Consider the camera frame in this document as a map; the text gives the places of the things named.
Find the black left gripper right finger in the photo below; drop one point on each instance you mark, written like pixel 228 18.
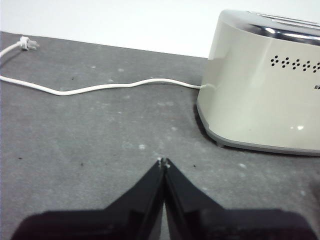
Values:
pixel 200 220

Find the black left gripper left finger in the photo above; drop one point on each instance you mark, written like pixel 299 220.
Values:
pixel 120 220

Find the cream and chrome toaster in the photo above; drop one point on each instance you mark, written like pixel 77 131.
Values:
pixel 250 100

